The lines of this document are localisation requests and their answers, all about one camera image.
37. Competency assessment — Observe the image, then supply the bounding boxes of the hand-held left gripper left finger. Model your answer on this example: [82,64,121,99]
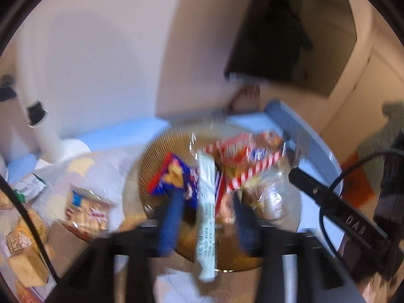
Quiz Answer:
[47,192,187,303]

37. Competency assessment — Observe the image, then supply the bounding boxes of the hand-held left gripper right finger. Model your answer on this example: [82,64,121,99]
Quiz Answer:
[232,192,357,303]

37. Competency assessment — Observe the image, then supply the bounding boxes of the white long snack packet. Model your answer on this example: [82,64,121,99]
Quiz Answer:
[194,150,218,283]

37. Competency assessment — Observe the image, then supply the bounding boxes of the blue snack packet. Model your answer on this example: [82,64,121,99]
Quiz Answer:
[147,152,201,210]

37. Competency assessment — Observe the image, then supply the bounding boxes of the round woven plate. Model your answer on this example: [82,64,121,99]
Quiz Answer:
[121,117,304,272]

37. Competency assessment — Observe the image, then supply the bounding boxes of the red white striped snack bag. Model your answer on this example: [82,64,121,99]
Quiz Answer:
[204,129,300,228]

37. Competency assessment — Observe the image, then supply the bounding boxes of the red label cracker packet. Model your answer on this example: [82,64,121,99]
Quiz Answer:
[65,185,111,232]

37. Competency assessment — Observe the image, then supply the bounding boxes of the grey cloth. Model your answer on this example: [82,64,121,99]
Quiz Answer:
[357,101,404,196]

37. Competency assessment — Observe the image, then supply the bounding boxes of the orange cake packet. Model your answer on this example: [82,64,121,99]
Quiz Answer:
[17,208,49,243]

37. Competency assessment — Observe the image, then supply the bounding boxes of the green white snack packet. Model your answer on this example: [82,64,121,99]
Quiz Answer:
[13,173,48,203]

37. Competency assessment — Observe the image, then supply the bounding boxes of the white desk lamp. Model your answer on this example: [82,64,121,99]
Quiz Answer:
[0,69,92,165]

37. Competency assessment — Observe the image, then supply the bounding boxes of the bread packets at left edge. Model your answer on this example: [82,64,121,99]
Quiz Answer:
[0,173,59,286]

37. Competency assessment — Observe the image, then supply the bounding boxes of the black cable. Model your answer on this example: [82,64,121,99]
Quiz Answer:
[318,151,404,259]

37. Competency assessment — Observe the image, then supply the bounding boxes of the dark wall panel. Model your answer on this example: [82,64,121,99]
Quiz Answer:
[224,0,357,97]

